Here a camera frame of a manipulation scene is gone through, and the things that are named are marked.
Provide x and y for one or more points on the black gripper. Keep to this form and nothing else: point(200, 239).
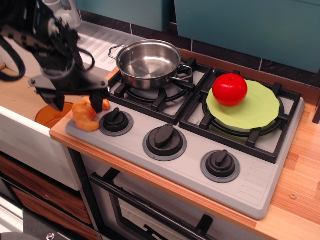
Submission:
point(54, 86)

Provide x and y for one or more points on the yellow plastic croissant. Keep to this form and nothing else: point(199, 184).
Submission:
point(84, 114)

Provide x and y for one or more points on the red plastic apple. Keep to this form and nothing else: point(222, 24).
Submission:
point(230, 89)

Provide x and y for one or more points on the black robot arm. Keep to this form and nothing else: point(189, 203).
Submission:
point(33, 26)

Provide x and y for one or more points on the black left stove knob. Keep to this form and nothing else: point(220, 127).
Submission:
point(116, 123)

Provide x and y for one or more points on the black stove knob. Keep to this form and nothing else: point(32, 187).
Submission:
point(220, 166)
point(165, 143)
point(116, 123)

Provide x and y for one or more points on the stainless steel pot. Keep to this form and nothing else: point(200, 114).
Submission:
point(151, 65)

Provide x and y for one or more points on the black middle stove knob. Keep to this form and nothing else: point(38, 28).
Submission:
point(165, 143)

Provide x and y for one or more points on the grey toy stove top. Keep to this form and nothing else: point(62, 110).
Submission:
point(250, 193)

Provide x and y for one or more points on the black right stove knob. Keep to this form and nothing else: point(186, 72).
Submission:
point(220, 166)

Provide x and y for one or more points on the light green plate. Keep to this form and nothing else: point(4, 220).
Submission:
point(257, 110)

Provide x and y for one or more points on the orange sink drain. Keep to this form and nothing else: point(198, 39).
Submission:
point(49, 117)

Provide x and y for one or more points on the white toy sink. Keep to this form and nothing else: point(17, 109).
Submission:
point(30, 142)

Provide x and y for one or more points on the black left burner grate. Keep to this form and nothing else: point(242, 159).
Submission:
point(167, 104)

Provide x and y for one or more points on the black burner grate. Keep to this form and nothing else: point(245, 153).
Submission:
point(167, 104)
point(264, 143)

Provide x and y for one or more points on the grey toy faucet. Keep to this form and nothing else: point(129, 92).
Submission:
point(70, 16)

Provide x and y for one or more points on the wooden drawer fronts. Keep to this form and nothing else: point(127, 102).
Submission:
point(47, 198)

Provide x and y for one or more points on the toy oven door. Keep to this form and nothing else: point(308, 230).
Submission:
point(140, 226)

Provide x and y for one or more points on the black right burner grate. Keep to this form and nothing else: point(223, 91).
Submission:
point(264, 143)

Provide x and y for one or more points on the black oven door handle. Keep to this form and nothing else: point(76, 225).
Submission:
point(199, 233)

